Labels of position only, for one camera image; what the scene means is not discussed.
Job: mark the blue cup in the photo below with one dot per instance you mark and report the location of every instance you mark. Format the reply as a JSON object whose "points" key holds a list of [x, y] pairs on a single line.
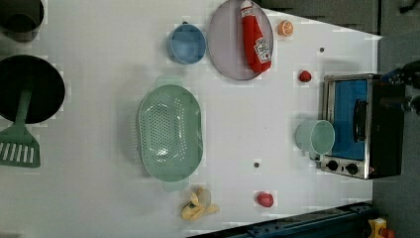
{"points": [[186, 44]]}

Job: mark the grey round plate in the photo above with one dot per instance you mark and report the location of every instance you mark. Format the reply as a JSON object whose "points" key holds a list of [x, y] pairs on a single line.
{"points": [[225, 39]]}

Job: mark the large black holder cup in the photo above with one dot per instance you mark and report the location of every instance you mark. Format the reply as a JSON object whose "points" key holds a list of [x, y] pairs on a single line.
{"points": [[43, 79]]}

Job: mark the green slotted spatula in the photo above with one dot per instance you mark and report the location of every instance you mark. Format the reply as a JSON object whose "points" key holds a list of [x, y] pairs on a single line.
{"points": [[19, 148]]}

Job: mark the small red toy fruit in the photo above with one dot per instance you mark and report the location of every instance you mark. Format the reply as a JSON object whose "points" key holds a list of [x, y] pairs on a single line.
{"points": [[305, 76]]}

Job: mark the red strawberry toy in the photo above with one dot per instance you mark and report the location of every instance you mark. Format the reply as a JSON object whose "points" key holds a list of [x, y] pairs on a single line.
{"points": [[265, 199]]}

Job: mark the orange half toy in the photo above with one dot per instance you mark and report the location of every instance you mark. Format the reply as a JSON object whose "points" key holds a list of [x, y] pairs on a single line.
{"points": [[285, 28]]}

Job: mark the green plastic strainer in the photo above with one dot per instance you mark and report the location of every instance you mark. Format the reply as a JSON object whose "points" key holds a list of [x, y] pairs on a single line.
{"points": [[170, 133]]}

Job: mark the blue metal frame rail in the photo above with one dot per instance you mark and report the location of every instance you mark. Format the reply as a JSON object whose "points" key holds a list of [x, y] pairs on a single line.
{"points": [[348, 221]]}

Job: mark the black toaster oven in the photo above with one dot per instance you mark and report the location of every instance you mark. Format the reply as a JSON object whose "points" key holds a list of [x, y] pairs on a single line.
{"points": [[368, 117]]}

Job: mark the red ketchup bottle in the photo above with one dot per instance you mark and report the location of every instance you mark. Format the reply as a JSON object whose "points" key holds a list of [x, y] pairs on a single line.
{"points": [[256, 47]]}

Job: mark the small black holder cup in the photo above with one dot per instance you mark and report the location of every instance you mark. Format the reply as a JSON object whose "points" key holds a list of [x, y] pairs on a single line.
{"points": [[20, 20]]}

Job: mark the yellow red button box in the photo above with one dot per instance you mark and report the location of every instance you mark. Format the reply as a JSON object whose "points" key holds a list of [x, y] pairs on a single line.
{"points": [[379, 229]]}

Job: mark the green mug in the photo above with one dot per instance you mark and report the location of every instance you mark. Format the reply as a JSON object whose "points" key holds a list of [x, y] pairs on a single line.
{"points": [[317, 137]]}

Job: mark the peeled banana toy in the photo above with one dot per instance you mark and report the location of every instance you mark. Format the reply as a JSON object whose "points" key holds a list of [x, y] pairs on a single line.
{"points": [[199, 205]]}

